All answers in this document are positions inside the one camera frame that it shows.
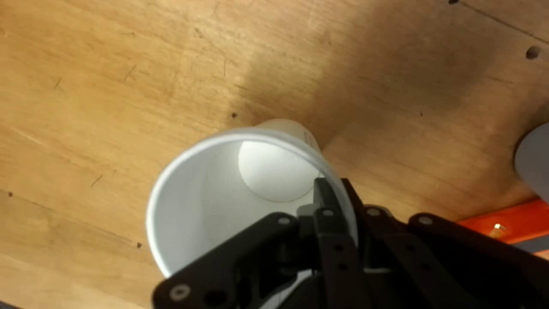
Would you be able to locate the white disposable cup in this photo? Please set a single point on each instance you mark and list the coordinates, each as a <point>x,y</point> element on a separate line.
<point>206,200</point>

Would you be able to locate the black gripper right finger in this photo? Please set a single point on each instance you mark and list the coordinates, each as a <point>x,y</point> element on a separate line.
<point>446,263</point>

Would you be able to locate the grey pen holder cup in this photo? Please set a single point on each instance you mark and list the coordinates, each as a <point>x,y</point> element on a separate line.
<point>537,164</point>

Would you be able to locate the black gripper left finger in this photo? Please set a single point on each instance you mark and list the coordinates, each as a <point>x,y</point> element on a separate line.
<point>240,268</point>

